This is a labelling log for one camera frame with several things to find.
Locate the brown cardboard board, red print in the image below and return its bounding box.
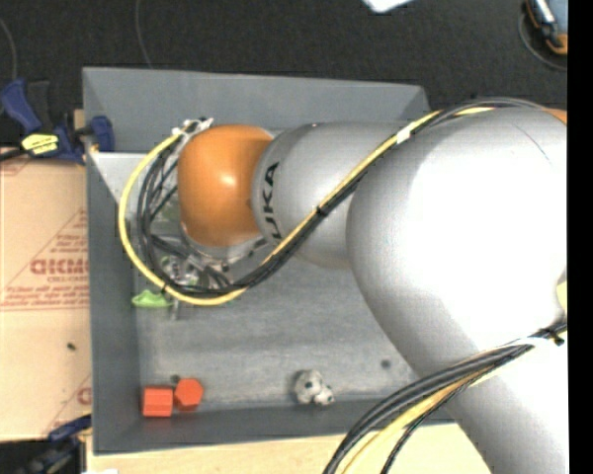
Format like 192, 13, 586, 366
0, 147, 93, 443

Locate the grey metal bin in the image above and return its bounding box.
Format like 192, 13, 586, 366
81, 66, 459, 454

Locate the white spotted toy animal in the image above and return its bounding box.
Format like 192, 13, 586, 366
294, 368, 336, 407

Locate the orange-red cube block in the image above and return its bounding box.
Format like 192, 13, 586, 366
141, 386, 175, 419

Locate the orange-red hexagonal block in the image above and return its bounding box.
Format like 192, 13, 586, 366
173, 377, 206, 412

